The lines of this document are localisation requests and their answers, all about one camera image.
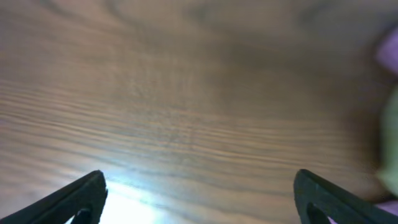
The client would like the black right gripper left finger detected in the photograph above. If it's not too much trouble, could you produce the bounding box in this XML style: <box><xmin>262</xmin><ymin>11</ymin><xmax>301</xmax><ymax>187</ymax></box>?
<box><xmin>1</xmin><ymin>170</ymin><xmax>108</xmax><ymax>224</ymax></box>

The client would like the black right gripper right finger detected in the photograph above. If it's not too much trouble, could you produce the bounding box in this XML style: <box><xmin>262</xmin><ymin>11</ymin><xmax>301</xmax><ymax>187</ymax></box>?
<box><xmin>294</xmin><ymin>169</ymin><xmax>397</xmax><ymax>224</ymax></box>

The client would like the lower purple cloth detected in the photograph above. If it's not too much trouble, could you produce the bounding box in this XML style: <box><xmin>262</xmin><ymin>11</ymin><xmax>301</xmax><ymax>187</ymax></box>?
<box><xmin>377</xmin><ymin>200</ymin><xmax>398</xmax><ymax>216</ymax></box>

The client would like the purple cloth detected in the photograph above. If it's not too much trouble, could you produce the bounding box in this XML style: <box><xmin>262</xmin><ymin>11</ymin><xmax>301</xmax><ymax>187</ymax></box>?
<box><xmin>377</xmin><ymin>200</ymin><xmax>398</xmax><ymax>216</ymax></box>
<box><xmin>375</xmin><ymin>27</ymin><xmax>397</xmax><ymax>75</ymax></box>

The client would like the olive green cloth in pile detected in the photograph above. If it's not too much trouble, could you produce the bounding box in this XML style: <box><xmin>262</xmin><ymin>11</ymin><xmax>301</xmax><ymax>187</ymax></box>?
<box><xmin>377</xmin><ymin>87</ymin><xmax>397</xmax><ymax>196</ymax></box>

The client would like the upper purple cloth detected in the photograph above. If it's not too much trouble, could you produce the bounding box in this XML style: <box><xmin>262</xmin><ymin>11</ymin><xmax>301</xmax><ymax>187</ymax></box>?
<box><xmin>375</xmin><ymin>27</ymin><xmax>397</xmax><ymax>75</ymax></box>

